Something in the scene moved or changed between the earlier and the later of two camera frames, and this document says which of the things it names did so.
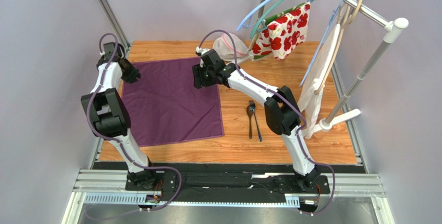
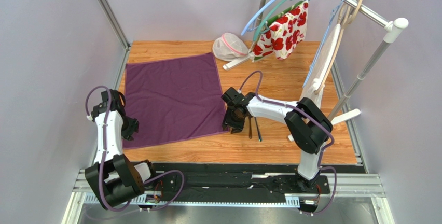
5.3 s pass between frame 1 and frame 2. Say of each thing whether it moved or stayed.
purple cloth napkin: stayed
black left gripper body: moved
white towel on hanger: stayed
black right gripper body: moved
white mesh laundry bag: stayed
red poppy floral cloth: stayed
